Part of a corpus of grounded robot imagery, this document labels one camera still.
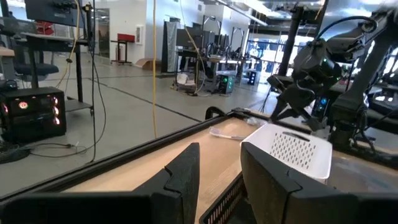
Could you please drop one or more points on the computer tower blue lights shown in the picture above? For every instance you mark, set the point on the computer tower blue lights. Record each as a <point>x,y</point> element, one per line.
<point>253,77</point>

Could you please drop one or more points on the black desk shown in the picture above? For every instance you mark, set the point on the black desk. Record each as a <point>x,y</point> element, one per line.
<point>46,42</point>

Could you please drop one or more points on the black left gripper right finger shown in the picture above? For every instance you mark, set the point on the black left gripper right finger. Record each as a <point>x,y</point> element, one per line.
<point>280,199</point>

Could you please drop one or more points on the black computer tower red lights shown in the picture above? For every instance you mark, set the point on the black computer tower red lights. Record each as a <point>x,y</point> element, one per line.
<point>34,115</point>

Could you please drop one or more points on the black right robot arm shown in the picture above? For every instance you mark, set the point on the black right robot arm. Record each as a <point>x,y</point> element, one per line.
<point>348,102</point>

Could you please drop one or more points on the red cart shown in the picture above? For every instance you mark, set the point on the red cart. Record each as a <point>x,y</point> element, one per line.
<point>126,37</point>

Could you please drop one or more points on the black monitor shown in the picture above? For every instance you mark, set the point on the black monitor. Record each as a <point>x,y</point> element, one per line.
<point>49,12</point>

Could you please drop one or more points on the cardboard box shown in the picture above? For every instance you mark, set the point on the cardboard box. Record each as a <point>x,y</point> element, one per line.
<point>146,63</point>

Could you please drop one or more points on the white perforated plastic basket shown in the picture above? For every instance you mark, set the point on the white perforated plastic basket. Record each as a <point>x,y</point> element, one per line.
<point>298,152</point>

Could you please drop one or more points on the grey curtain panel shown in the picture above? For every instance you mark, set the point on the grey curtain panel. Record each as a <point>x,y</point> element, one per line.
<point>171,46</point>

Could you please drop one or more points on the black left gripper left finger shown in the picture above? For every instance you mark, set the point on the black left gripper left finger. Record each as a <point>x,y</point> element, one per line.
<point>180,186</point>

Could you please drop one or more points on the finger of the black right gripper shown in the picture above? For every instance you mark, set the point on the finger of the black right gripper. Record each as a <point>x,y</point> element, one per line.
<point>309,119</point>
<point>278,112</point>

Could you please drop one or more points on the computer tower green lights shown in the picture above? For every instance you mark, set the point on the computer tower green lights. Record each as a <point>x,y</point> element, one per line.
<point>226,82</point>

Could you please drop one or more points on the black curved hook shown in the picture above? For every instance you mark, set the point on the black curved hook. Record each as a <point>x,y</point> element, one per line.
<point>214,108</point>

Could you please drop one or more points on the dark office chair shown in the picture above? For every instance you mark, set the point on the dark office chair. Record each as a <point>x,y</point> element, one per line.
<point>34,68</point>

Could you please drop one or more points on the black aluminium table frame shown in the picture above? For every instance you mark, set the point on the black aluminium table frame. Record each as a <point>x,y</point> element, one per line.
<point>124,157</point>

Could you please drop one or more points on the black perforated plastic basket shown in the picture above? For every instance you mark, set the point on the black perforated plastic basket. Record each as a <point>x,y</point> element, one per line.
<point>222,205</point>

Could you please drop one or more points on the white toothbrush in wrapper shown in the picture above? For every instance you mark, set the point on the white toothbrush in wrapper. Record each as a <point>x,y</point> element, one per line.
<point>217,132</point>
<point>255,121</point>

